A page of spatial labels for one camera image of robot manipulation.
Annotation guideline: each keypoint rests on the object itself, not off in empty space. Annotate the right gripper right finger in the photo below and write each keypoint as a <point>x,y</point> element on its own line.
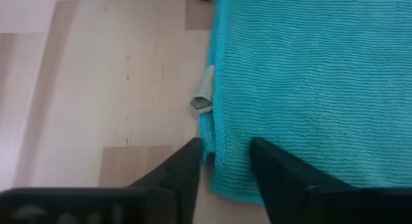
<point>305,201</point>

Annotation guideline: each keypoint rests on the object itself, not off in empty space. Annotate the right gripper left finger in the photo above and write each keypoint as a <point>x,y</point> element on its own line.
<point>161,201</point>

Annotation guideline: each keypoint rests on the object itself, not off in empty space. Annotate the teal microfiber towel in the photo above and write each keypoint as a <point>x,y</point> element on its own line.
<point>305,89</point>

